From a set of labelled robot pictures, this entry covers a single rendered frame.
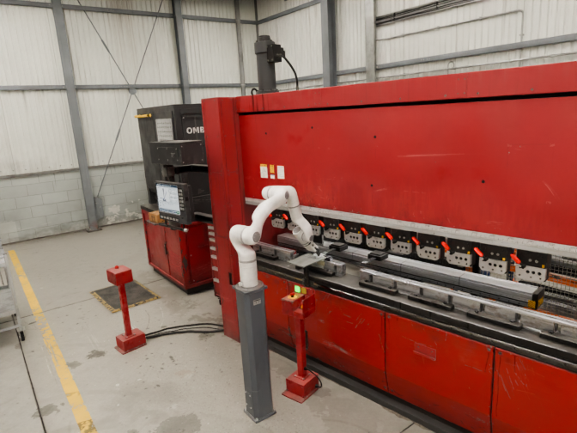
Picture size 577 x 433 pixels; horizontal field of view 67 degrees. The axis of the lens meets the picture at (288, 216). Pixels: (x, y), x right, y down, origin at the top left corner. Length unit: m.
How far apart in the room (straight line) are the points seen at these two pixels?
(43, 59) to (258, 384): 7.84
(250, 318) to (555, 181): 1.97
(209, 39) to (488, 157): 8.95
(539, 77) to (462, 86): 0.38
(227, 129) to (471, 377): 2.65
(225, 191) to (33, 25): 6.64
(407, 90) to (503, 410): 1.97
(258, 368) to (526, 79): 2.40
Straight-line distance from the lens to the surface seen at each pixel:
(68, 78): 9.59
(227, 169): 3.90
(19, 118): 9.62
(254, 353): 3.15
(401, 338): 3.16
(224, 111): 3.89
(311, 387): 3.65
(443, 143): 2.77
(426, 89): 2.79
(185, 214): 3.85
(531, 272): 2.73
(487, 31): 7.37
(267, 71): 3.82
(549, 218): 2.63
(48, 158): 9.69
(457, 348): 2.97
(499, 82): 2.62
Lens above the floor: 2.14
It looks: 13 degrees down
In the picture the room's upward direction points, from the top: 3 degrees counter-clockwise
